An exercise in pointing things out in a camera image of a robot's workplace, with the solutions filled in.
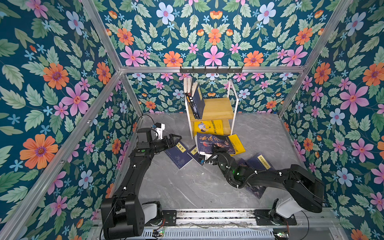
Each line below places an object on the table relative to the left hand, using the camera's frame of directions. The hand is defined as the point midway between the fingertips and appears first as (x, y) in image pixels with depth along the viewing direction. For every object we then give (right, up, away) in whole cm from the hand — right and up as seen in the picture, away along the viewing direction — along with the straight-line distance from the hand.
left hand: (178, 136), depth 78 cm
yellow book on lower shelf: (+19, +5, +27) cm, 34 cm away
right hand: (+20, -3, +3) cm, 21 cm away
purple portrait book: (+44, -31, +4) cm, 54 cm away
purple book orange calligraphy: (+15, -4, +4) cm, 16 cm away
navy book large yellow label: (+7, -11, +15) cm, 20 cm away
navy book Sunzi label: (+48, -17, +13) cm, 53 cm away
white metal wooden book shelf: (+19, +11, +13) cm, 26 cm away
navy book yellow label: (-3, -13, +18) cm, 23 cm away
